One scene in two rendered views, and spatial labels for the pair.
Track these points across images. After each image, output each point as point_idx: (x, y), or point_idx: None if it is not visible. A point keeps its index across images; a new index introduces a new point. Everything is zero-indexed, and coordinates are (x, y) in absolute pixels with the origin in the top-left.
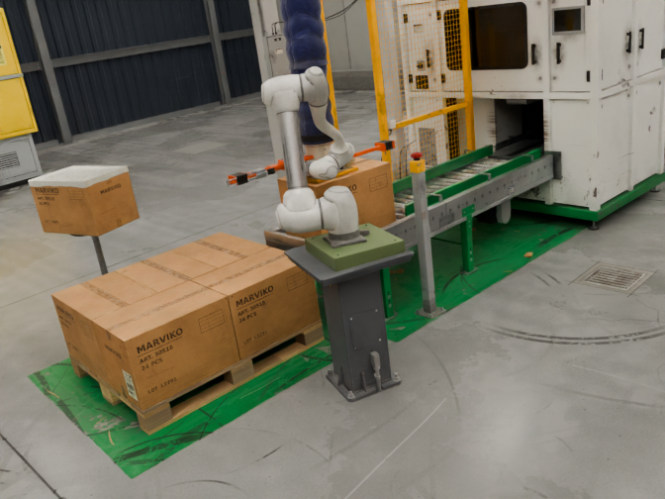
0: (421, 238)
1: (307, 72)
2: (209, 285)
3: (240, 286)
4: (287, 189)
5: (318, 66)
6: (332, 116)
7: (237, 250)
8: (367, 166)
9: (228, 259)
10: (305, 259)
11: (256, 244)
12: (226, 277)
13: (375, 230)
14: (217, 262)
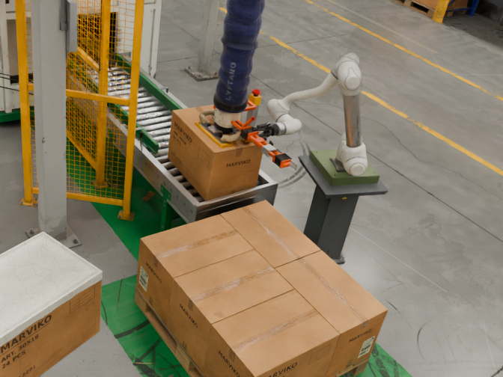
0: None
1: (357, 58)
2: (294, 257)
3: (306, 241)
4: (227, 157)
5: None
6: (138, 76)
7: (215, 233)
8: None
9: (236, 241)
10: (349, 189)
11: (204, 220)
12: (281, 246)
13: (328, 152)
14: (239, 248)
